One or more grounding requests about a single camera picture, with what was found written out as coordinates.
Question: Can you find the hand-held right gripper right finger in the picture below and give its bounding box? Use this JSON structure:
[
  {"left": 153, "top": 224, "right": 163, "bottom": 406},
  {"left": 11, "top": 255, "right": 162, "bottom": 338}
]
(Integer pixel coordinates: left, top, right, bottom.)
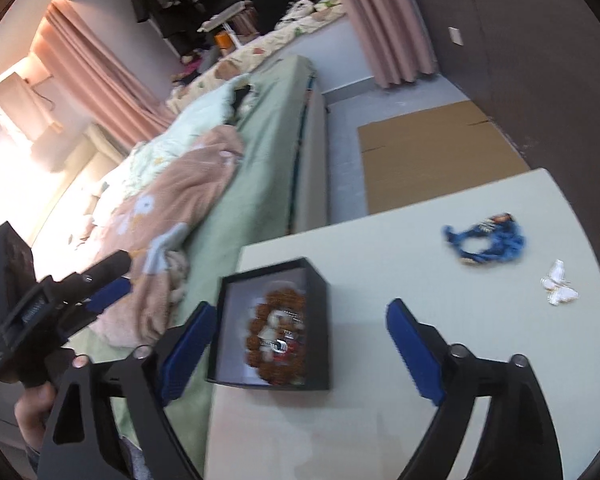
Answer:
[{"left": 386, "top": 298, "right": 566, "bottom": 480}]

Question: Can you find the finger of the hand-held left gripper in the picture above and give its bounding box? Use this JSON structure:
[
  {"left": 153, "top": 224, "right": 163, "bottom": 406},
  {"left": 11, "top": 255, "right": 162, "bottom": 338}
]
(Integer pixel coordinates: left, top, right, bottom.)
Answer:
[
  {"left": 55, "top": 278, "right": 134, "bottom": 344},
  {"left": 55, "top": 250, "right": 132, "bottom": 302}
]

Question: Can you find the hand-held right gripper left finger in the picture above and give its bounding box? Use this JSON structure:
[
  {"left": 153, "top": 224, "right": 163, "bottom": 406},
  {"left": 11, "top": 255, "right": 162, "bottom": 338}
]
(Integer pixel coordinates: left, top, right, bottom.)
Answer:
[{"left": 37, "top": 301, "right": 218, "bottom": 480}]

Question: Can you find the brown bead bracelet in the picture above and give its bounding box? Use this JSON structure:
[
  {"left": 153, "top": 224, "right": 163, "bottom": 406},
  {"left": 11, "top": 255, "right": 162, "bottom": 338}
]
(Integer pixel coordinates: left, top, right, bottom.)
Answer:
[{"left": 244, "top": 285, "right": 312, "bottom": 387}]

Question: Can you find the black square gift box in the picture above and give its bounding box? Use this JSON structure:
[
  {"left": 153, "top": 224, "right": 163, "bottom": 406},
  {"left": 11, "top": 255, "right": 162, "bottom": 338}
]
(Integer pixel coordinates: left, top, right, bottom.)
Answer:
[{"left": 206, "top": 257, "right": 335, "bottom": 392}]

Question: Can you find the blue braided bracelet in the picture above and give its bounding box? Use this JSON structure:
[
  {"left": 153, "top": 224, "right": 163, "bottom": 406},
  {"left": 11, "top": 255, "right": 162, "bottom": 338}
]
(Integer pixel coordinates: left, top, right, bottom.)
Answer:
[{"left": 441, "top": 212, "right": 527, "bottom": 266}]

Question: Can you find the white butterfly hair clip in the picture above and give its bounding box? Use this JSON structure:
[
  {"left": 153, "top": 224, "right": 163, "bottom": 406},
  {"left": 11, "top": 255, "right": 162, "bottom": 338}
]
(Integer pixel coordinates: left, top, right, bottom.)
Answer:
[{"left": 540, "top": 259, "right": 580, "bottom": 306}]

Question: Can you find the person's left hand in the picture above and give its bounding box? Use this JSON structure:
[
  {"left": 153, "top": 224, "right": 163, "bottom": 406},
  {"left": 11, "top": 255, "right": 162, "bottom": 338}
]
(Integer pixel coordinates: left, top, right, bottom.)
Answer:
[{"left": 14, "top": 381, "right": 61, "bottom": 454}]

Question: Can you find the white table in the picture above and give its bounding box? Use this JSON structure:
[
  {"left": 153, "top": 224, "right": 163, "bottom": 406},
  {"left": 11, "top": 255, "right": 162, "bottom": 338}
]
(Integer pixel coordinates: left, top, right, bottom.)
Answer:
[{"left": 202, "top": 167, "right": 600, "bottom": 480}]

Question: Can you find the cream headboard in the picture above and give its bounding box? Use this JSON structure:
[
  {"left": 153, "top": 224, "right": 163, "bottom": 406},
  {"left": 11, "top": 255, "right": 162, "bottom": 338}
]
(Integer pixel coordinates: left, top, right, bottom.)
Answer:
[{"left": 30, "top": 125, "right": 131, "bottom": 262}]

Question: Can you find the pink floral blanket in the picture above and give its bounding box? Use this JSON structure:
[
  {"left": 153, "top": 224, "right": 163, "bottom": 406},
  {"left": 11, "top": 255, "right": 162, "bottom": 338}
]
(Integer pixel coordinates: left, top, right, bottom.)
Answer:
[{"left": 87, "top": 125, "right": 246, "bottom": 347}]

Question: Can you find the light green quilt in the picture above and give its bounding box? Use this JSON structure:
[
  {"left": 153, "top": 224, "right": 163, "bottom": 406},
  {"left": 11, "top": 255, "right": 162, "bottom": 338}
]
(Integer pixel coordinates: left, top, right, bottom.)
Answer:
[{"left": 92, "top": 74, "right": 255, "bottom": 197}]

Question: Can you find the hanging beige cloth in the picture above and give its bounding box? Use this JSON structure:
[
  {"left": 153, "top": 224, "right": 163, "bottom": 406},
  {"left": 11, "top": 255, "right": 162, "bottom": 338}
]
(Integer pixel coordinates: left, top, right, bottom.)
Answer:
[{"left": 0, "top": 72, "right": 64, "bottom": 172}]

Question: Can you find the bed with green sheet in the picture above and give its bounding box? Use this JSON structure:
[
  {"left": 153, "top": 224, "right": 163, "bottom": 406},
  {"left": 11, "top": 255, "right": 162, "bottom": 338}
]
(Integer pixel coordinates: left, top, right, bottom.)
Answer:
[{"left": 80, "top": 55, "right": 331, "bottom": 480}]

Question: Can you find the pink curtain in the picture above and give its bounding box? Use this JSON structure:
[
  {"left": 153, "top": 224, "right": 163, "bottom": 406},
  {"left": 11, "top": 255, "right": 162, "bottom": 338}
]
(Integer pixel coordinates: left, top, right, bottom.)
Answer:
[
  {"left": 315, "top": 0, "right": 439, "bottom": 89},
  {"left": 30, "top": 0, "right": 177, "bottom": 162}
]

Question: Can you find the flat brown cardboard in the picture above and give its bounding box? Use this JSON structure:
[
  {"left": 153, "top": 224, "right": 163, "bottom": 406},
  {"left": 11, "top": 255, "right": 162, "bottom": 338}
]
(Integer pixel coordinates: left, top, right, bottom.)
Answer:
[{"left": 357, "top": 100, "right": 531, "bottom": 215}]

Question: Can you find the pile of stuffed toys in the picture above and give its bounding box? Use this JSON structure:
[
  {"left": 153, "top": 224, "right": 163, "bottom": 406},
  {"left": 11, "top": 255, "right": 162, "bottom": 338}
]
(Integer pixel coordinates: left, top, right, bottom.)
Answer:
[{"left": 171, "top": 49, "right": 207, "bottom": 82}]

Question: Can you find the printed window seat cushion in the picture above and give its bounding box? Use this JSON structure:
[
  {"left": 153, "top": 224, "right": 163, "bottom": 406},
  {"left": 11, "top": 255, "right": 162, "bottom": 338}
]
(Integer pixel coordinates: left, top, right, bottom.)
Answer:
[{"left": 167, "top": 7, "right": 352, "bottom": 107}]

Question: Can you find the white folding rack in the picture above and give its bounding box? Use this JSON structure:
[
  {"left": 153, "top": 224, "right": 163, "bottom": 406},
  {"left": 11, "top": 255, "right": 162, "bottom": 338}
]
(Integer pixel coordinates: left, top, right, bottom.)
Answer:
[{"left": 200, "top": 2, "right": 252, "bottom": 47}]

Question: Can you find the black bag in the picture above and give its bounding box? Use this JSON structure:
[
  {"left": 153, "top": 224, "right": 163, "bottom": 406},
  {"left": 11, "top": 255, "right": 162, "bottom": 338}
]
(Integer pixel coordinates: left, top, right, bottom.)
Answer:
[{"left": 254, "top": 0, "right": 302, "bottom": 31}]

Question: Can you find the white and black plush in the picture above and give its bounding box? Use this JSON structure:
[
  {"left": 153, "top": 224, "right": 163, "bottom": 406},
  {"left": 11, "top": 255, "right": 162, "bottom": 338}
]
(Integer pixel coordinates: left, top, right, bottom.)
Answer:
[{"left": 280, "top": 0, "right": 317, "bottom": 24}]

